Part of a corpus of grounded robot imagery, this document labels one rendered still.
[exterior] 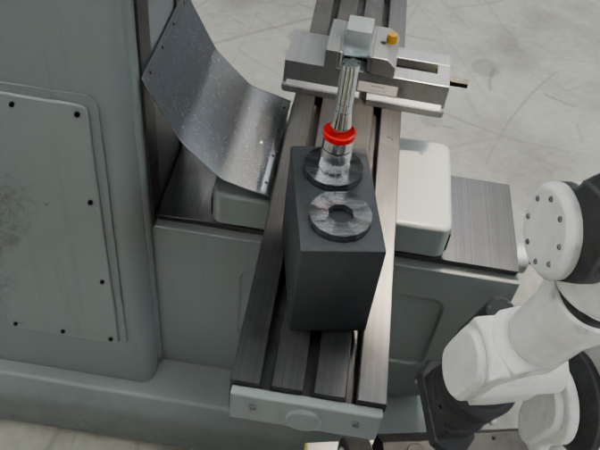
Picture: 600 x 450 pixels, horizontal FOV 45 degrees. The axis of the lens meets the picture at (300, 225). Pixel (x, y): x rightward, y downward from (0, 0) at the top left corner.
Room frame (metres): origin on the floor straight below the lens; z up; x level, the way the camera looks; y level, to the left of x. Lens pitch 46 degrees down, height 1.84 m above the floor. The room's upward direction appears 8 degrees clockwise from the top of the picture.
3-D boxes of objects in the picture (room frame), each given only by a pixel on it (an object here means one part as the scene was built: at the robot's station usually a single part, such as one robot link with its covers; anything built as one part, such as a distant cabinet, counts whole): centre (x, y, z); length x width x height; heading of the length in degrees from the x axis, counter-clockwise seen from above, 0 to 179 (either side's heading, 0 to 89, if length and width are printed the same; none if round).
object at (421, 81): (1.32, -0.10, 0.99); 0.35 x 0.15 x 0.11; 86
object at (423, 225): (1.16, -0.06, 0.80); 0.50 x 0.35 x 0.12; 88
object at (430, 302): (1.16, -0.09, 0.44); 0.80 x 0.30 x 0.60; 88
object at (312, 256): (0.76, -0.05, 1.04); 0.22 x 0.12 x 0.20; 9
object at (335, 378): (1.14, -0.06, 0.90); 1.24 x 0.23 x 0.08; 178
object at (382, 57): (1.32, -0.12, 1.03); 0.12 x 0.06 x 0.04; 176
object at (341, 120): (0.81, -0.04, 1.26); 0.03 x 0.03 x 0.11
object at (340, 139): (0.81, -0.04, 1.20); 0.05 x 0.05 x 0.01
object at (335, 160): (0.81, -0.04, 1.16); 0.05 x 0.05 x 0.06
